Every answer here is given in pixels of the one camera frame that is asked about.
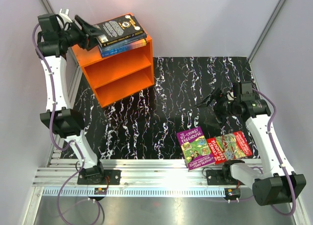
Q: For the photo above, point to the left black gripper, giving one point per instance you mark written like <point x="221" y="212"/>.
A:
<point x="86" y="41"/>

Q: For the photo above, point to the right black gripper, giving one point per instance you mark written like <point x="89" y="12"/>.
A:
<point x="216" y="121"/>

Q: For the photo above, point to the blue Jane Eyre book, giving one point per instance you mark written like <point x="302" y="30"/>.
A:
<point x="124" y="48"/>

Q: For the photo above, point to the black paperback book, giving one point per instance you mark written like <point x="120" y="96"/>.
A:
<point x="119" y="29"/>

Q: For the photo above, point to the purple 117-storey treehouse book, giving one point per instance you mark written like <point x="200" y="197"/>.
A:
<point x="196" y="151"/>

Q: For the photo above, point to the grey-blue hardcover book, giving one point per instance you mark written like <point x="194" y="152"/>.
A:
<point x="122" y="43"/>

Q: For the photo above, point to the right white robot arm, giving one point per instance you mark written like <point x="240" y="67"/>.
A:
<point x="278" y="182"/>

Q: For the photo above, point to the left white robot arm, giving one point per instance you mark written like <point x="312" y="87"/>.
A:
<point x="66" y="126"/>

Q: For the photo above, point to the red 13-storey treehouse book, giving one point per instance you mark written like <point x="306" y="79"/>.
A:
<point x="229" y="147"/>

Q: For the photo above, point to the orange wooden shelf cabinet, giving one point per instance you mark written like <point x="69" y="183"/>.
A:
<point x="117" y="76"/>

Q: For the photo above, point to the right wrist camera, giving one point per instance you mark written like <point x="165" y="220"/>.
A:
<point x="229" y="96"/>

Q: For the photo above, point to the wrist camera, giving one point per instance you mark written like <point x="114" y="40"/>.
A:
<point x="63" y="17"/>
<point x="229" y="96"/>

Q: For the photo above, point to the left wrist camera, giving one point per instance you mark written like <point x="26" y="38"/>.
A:
<point x="63" y="17"/>

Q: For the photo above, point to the aluminium mounting rail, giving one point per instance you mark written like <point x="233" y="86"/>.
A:
<point x="135" y="178"/>

